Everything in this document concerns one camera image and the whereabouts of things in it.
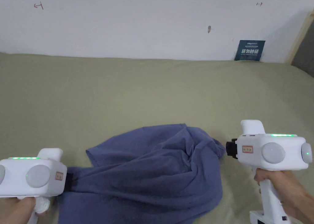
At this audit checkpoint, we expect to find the bed with pale green sheet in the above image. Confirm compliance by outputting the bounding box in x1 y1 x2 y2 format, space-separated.
0 53 314 224

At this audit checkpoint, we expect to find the dark blue shirt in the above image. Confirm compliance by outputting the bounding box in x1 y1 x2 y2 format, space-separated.
58 123 227 224

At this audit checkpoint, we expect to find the person's left hand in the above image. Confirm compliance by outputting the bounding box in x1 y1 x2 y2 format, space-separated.
0 197 48 224

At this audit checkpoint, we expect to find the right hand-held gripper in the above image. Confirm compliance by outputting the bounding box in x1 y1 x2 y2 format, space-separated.
225 120 313 224

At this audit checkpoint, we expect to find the dark blue printed card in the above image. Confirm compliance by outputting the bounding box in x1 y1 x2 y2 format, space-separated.
234 40 266 62

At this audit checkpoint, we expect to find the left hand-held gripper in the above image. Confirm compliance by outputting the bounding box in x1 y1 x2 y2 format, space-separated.
0 148 75 224

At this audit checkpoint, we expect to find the grey padded headboard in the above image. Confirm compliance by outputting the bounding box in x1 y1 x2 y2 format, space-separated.
287 10 314 75

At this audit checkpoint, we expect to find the person's right hand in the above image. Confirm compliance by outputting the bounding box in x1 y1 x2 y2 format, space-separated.
253 170 314 224

